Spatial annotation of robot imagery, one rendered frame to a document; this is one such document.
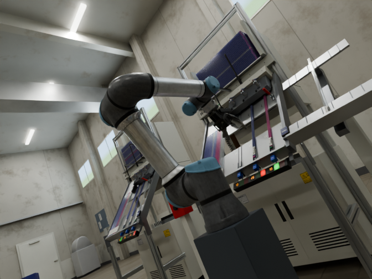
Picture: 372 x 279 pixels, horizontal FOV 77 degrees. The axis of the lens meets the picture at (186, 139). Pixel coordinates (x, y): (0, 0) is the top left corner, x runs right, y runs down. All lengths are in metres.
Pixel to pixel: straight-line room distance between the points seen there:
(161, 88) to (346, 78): 4.17
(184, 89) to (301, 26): 4.37
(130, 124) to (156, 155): 0.15
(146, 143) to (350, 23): 4.47
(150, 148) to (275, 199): 1.03
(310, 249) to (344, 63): 3.67
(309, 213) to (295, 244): 0.23
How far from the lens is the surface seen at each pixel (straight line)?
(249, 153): 1.41
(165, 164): 0.88
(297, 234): 1.70
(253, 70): 1.87
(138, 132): 0.89
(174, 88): 0.93
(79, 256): 11.35
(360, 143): 1.23
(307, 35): 5.12
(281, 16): 5.40
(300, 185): 1.59
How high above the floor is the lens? 0.64
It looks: 16 degrees up
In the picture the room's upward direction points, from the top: 25 degrees counter-clockwise
